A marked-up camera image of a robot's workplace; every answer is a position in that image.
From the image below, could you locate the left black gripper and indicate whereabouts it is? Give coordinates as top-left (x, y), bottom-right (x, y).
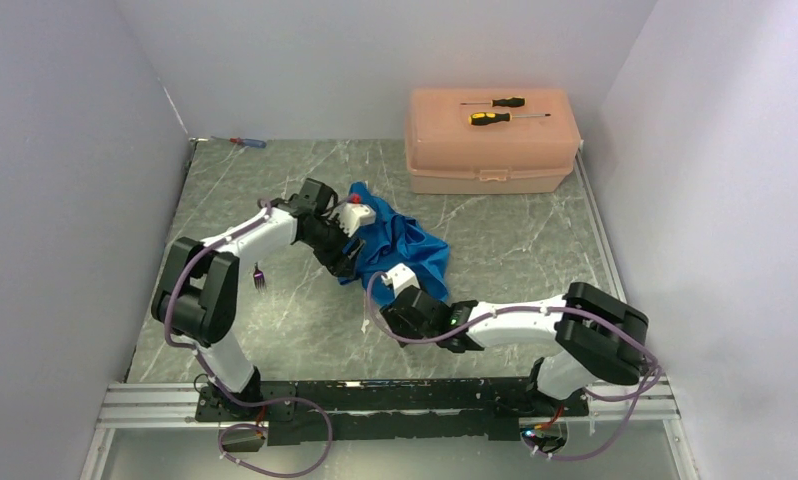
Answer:
top-left (301, 213), bottom-right (365, 279)

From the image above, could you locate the blue cloth napkin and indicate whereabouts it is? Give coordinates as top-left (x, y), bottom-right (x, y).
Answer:
top-left (338, 182), bottom-right (450, 301)

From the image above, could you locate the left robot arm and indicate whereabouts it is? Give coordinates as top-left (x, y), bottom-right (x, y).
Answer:
top-left (151, 178), bottom-right (376, 420)

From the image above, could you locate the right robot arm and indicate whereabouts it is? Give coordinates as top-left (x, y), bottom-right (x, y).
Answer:
top-left (377, 282), bottom-right (654, 415)

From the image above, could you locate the purple fork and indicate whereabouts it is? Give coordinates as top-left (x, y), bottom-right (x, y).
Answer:
top-left (252, 263), bottom-right (266, 291)

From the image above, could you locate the blue red screwdriver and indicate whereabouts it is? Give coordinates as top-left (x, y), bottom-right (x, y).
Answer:
top-left (213, 136), bottom-right (267, 149)

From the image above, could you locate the peach plastic toolbox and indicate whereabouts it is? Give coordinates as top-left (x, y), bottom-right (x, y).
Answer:
top-left (405, 87), bottom-right (582, 195)

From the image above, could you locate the yellow black screwdriver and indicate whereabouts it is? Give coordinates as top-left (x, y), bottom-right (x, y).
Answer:
top-left (468, 112), bottom-right (552, 126)

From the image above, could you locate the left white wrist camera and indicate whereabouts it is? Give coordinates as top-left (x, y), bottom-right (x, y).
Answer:
top-left (335, 203), bottom-right (376, 236)

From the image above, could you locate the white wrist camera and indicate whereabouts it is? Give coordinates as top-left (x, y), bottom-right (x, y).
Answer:
top-left (381, 263), bottom-right (420, 296)
top-left (335, 203), bottom-right (376, 236)

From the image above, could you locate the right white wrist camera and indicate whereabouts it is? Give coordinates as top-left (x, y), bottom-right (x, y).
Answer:
top-left (381, 263), bottom-right (420, 296)

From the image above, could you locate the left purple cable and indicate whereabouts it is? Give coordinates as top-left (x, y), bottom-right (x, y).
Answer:
top-left (163, 196), bottom-right (334, 479)

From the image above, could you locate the purple cable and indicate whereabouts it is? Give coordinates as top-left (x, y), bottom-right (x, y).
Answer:
top-left (365, 270), bottom-right (665, 463)
top-left (163, 196), bottom-right (334, 479)

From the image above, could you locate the small black-handled screwdriver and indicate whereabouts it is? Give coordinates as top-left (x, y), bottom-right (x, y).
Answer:
top-left (461, 97), bottom-right (526, 108)

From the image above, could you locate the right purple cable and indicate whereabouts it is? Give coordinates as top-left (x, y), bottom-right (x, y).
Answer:
top-left (365, 270), bottom-right (665, 463)

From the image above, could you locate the aluminium frame rail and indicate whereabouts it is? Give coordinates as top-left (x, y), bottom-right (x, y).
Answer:
top-left (80, 376), bottom-right (701, 479)

